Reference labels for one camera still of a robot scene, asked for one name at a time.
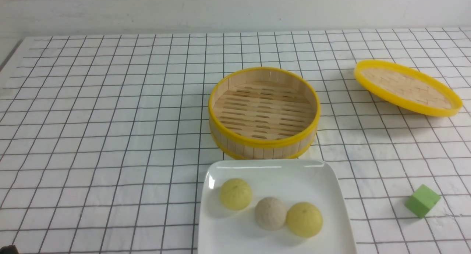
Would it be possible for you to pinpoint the dark object at edge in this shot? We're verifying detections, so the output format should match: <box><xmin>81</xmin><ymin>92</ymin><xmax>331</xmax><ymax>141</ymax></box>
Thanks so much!
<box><xmin>0</xmin><ymin>244</ymin><xmax>19</xmax><ymax>254</ymax></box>

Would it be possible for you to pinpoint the white steamed bun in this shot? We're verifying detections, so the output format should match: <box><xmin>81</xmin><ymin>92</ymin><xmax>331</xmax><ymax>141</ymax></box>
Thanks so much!
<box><xmin>255</xmin><ymin>197</ymin><xmax>287</xmax><ymax>231</ymax></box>

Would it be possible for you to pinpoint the white grid tablecloth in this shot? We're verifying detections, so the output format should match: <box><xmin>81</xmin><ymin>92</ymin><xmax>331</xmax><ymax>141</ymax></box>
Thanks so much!
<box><xmin>0</xmin><ymin>27</ymin><xmax>470</xmax><ymax>254</ymax></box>

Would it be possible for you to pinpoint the yellow steamed bun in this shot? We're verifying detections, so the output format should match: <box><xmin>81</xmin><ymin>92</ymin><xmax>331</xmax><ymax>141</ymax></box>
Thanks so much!
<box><xmin>219</xmin><ymin>178</ymin><xmax>252</xmax><ymax>211</ymax></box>

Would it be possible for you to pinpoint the white square plate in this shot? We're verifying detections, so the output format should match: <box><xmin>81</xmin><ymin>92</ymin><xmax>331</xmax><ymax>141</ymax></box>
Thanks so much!
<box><xmin>198</xmin><ymin>159</ymin><xmax>358</xmax><ymax>254</ymax></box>

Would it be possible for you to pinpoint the yellow bamboo steamer basket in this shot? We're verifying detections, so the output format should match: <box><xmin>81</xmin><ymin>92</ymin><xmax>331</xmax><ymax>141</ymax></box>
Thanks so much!
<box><xmin>208</xmin><ymin>67</ymin><xmax>321</xmax><ymax>159</ymax></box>

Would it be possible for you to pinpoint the green cube block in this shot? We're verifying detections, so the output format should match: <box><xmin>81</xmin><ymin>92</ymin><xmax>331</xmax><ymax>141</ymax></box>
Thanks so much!
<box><xmin>405</xmin><ymin>184</ymin><xmax>441</xmax><ymax>219</ymax></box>

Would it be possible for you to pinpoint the yellow bamboo steamer lid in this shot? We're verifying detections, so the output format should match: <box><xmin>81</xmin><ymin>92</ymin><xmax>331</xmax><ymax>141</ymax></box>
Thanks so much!
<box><xmin>354</xmin><ymin>60</ymin><xmax>463</xmax><ymax>117</ymax></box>

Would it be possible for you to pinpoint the yellow bun on plate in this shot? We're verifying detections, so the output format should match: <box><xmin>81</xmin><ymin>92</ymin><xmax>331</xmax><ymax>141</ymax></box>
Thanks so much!
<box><xmin>286</xmin><ymin>202</ymin><xmax>323</xmax><ymax>238</ymax></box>

